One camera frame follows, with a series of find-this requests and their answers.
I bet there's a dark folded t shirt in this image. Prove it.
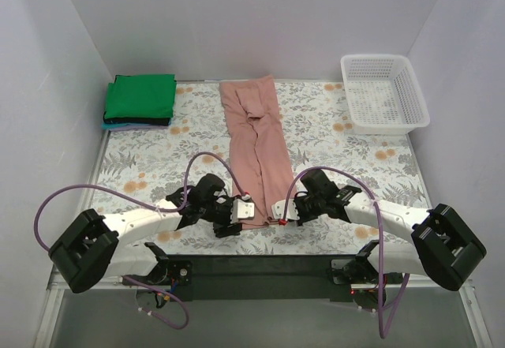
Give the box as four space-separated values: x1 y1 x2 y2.
103 114 171 126

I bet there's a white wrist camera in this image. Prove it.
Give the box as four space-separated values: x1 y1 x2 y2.
230 193 255 224
271 199 300 226

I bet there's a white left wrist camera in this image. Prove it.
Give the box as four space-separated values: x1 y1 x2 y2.
230 193 255 224

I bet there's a pink t shirt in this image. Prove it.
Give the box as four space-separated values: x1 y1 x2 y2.
219 76 294 229

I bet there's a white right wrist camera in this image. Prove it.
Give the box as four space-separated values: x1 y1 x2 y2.
271 199 300 226

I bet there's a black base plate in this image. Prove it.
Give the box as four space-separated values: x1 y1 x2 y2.
133 253 380 302

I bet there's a floral patterned table mat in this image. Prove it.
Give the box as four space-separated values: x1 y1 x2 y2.
89 82 431 255

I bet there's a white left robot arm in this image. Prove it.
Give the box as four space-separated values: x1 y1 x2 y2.
49 174 255 294

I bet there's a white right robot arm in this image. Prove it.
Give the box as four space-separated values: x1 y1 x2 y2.
294 167 487 291

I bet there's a white plastic basket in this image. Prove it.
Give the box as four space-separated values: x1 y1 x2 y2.
340 54 430 135

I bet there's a green folded t shirt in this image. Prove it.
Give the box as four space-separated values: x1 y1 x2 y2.
104 74 177 120

